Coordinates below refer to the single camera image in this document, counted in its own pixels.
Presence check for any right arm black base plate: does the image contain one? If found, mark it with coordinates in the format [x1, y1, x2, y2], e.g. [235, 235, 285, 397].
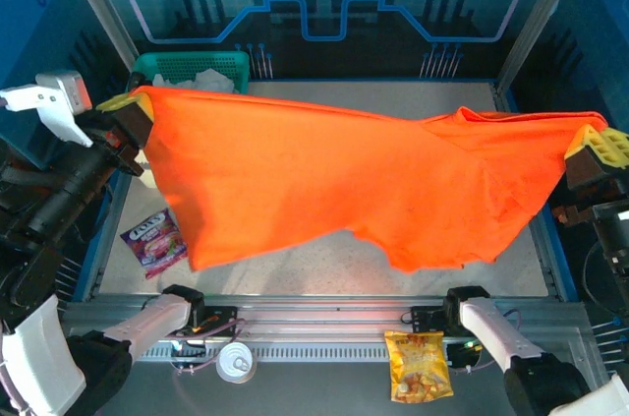
[409, 305, 463, 338]

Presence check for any purple candy bag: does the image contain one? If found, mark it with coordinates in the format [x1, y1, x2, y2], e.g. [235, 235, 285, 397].
[120, 208, 191, 280]

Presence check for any silver tin can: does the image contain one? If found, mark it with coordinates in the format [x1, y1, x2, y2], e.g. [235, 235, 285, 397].
[214, 340, 257, 384]

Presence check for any teal plastic basket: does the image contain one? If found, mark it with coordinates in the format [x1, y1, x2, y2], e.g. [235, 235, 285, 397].
[132, 50, 251, 95]

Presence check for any aluminium corner post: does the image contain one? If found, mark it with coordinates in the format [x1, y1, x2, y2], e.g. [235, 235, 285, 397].
[494, 0, 594, 92]
[54, 0, 143, 63]

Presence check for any orange t-shirt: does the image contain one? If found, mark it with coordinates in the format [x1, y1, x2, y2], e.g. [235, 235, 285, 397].
[128, 85, 608, 273]

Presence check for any beige knife block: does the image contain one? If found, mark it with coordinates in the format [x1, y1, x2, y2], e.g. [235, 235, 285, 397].
[136, 149, 159, 190]

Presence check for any yellow snack bag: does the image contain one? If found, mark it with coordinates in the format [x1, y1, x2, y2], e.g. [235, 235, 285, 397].
[382, 329, 456, 405]

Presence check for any black controller board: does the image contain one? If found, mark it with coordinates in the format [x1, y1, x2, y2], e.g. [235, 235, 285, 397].
[445, 339, 482, 372]

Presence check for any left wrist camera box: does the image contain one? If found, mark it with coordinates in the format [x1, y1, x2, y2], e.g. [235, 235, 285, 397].
[0, 70, 94, 149]

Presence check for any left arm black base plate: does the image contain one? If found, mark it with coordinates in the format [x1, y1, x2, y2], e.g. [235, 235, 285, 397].
[161, 305, 242, 338]

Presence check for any aluminium frame rail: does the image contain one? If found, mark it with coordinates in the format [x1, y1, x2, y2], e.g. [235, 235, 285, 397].
[29, 293, 623, 416]

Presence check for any white t-shirt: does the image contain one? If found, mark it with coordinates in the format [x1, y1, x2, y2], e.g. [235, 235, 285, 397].
[150, 67, 237, 92]

